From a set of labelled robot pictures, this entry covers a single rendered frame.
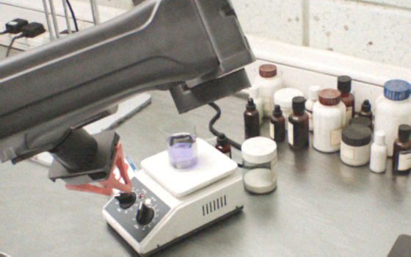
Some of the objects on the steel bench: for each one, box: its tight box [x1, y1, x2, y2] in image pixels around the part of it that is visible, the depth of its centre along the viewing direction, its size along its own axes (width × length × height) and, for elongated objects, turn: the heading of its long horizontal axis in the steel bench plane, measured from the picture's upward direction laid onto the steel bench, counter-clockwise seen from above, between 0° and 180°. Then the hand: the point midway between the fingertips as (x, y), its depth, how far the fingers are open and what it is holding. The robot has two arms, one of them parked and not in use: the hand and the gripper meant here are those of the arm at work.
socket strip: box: [0, 21, 56, 51], centre depth 176 cm, size 6×40×4 cm, turn 62°
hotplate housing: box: [102, 169, 244, 257], centre depth 115 cm, size 22×13×8 cm, turn 131°
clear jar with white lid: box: [241, 137, 278, 194], centre depth 121 cm, size 6×6×8 cm
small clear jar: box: [274, 88, 304, 131], centre depth 138 cm, size 6×6×7 cm
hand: (117, 187), depth 104 cm, fingers open, 3 cm apart
